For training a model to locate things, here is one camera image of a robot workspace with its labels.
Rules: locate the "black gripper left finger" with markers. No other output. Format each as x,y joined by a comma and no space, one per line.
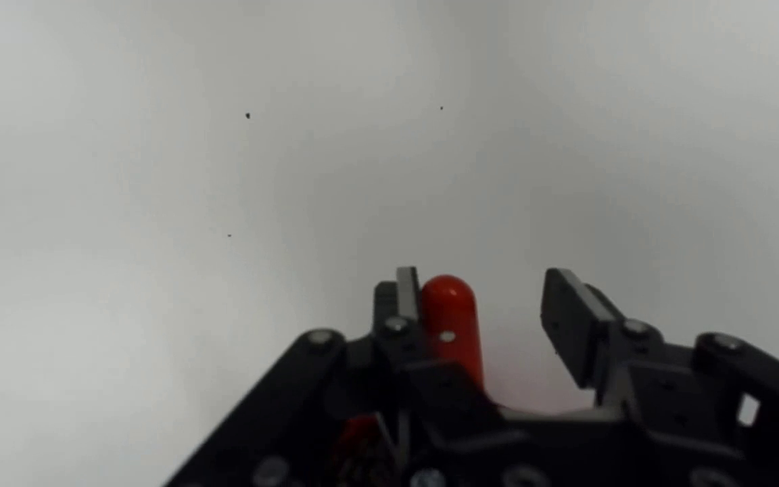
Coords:
408,312

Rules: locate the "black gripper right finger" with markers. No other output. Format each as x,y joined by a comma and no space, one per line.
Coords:
579,327

